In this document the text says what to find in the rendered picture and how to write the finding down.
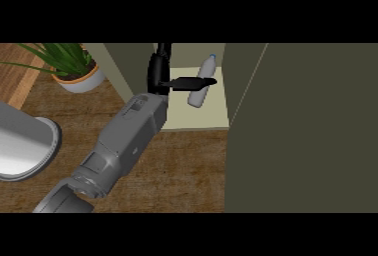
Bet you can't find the dark olive cabinet door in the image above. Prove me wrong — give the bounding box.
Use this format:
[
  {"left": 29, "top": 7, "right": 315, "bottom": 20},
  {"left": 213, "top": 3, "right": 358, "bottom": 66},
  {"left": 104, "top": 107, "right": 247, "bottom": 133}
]
[{"left": 224, "top": 42, "right": 378, "bottom": 214}]

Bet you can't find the clear plastic water bottle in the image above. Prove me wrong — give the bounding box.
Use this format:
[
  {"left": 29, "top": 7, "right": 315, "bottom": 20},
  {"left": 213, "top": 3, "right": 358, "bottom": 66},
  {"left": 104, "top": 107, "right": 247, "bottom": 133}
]
[{"left": 187, "top": 53, "right": 219, "bottom": 109}]

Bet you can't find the olive green cabinet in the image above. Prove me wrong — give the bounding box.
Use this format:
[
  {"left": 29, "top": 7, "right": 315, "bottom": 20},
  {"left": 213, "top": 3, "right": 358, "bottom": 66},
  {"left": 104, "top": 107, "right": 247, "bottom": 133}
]
[{"left": 82, "top": 42, "right": 234, "bottom": 133}]

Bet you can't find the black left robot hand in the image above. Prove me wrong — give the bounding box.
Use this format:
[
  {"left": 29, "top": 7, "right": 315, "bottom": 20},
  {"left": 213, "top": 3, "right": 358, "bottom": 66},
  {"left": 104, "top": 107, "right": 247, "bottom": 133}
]
[{"left": 147, "top": 42, "right": 219, "bottom": 96}]

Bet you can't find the silver grey round appliance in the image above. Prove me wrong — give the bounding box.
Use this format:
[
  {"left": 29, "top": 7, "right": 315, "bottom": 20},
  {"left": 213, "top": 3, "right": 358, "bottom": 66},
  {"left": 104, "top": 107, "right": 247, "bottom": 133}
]
[{"left": 0, "top": 101, "right": 64, "bottom": 183}]

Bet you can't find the green plant in white pot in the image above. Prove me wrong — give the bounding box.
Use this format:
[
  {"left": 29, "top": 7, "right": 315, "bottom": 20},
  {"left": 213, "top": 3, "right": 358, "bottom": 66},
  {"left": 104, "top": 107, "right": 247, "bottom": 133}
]
[{"left": 0, "top": 42, "right": 108, "bottom": 94}]

